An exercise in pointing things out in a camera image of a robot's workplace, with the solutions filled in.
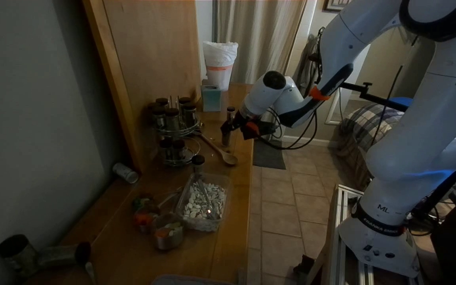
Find small white bottle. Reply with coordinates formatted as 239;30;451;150
112;162;140;184

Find black cable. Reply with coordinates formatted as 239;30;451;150
370;65;405;148

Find grey floor mat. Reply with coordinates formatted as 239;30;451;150
253;138;287;170

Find metal can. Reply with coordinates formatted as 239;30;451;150
0;234;39;278

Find silver wire spice stand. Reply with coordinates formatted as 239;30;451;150
151;95;203;167

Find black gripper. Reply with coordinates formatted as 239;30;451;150
220;112;252;137

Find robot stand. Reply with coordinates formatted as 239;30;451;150
320;184;426;285

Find colourful toy vegetables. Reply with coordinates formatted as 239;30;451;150
132;193;160;233

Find bed with plaid blanket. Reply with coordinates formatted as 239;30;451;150
336;104;407;191

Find wooden spoon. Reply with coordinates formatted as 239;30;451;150
199;132;239;166

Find framed picture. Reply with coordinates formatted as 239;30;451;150
323;0;352;13

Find small metal pot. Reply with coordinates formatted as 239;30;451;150
151;213;185;251

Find hanging clothes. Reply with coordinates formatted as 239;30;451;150
294;34;324;96

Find beige curtain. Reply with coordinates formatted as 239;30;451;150
212;0;308;85

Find bin with white bag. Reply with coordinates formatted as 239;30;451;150
203;41;239;92

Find wooden cabinet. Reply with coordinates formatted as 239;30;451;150
82;0;202;173

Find clear plastic tub of seeds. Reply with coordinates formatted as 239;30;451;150
175;172;232;232

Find white-framed mirror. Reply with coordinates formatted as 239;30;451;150
325;44;371;126

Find metal spoon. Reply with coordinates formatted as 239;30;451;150
196;179;217;219

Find black-tipped brush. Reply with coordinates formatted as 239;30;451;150
37;242;92;270

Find teal tissue box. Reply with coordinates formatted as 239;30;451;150
201;85;222;112

